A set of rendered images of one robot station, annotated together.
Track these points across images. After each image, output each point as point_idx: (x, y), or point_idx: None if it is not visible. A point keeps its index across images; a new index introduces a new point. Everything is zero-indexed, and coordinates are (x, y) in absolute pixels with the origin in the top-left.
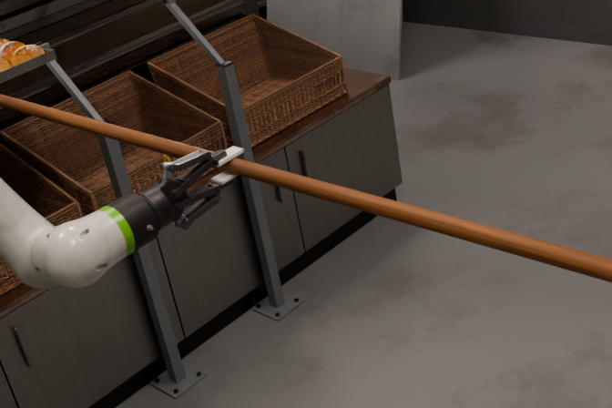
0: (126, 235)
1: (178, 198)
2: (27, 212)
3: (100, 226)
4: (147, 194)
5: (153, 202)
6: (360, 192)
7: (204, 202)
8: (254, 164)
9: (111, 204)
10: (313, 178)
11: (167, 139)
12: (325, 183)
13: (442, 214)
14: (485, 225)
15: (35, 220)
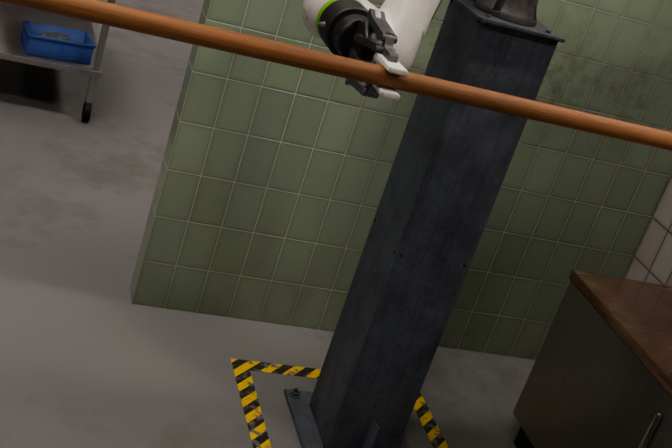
0: (320, 11)
1: (357, 48)
2: None
3: None
4: (356, 15)
5: (344, 18)
6: (183, 20)
7: (364, 84)
8: (348, 58)
9: (356, 1)
10: (258, 39)
11: (499, 93)
12: (235, 32)
13: None
14: None
15: (392, 6)
